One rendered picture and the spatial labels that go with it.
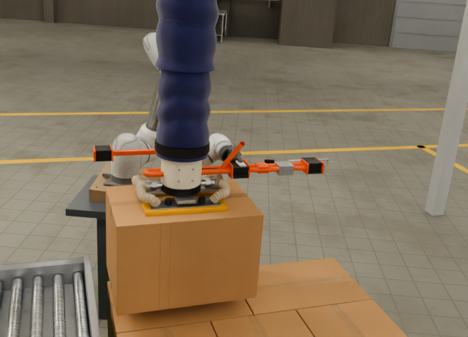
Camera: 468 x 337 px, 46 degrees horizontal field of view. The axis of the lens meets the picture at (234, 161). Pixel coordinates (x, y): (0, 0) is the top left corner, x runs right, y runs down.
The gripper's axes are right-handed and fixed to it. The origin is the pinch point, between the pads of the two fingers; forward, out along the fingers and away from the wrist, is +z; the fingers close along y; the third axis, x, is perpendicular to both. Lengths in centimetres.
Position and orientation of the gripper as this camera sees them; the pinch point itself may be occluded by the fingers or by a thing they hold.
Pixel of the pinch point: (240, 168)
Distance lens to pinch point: 238.9
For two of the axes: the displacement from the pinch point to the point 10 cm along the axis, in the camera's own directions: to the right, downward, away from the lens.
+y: -0.6, 9.4, 3.3
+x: -9.5, 0.4, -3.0
